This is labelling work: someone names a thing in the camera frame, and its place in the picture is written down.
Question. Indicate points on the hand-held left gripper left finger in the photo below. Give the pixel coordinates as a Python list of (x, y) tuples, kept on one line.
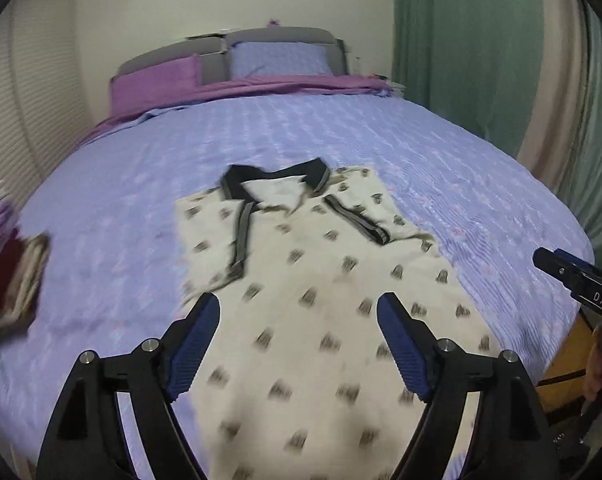
[(193, 350)]

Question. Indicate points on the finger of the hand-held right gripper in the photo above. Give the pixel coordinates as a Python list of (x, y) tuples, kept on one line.
[(578, 262), (551, 262)]

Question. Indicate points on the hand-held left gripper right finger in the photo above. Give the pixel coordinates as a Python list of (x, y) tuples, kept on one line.
[(403, 350)]

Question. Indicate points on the cream patterned polo shirt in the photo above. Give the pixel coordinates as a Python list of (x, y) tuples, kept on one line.
[(321, 310)]

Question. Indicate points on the person's right hand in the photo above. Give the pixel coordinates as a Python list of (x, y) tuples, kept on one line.
[(593, 365)]

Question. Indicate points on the beige curtain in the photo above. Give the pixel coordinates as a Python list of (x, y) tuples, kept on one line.
[(556, 110)]

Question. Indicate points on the blue striped floral duvet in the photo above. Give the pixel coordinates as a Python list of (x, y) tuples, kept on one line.
[(131, 185)]

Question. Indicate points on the beige folded garment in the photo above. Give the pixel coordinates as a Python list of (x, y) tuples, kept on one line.
[(28, 275)]

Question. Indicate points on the brown plaid folded garment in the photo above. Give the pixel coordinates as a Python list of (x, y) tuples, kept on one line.
[(11, 324)]

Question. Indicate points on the dark red folded garment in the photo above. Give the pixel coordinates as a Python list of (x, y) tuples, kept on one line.
[(3, 280)]

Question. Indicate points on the green curtain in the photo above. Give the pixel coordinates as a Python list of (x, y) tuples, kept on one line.
[(456, 50)]

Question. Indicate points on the white nightstand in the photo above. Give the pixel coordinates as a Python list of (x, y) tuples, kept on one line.
[(395, 87)]

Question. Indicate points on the purple pillow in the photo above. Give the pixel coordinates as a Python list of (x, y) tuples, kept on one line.
[(153, 85)]

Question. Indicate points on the purple bed sheet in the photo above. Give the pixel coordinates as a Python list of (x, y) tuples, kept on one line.
[(261, 87)]

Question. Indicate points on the grey bed headboard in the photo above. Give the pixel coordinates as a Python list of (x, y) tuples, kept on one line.
[(211, 67)]

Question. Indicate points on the white louvred wardrobe door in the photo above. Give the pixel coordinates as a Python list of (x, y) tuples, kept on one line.
[(1, 110), (56, 100)]

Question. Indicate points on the blue striped pillow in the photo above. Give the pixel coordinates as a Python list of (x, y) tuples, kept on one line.
[(281, 60)]

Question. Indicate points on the small purple toy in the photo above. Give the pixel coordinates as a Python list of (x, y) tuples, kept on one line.
[(273, 22)]

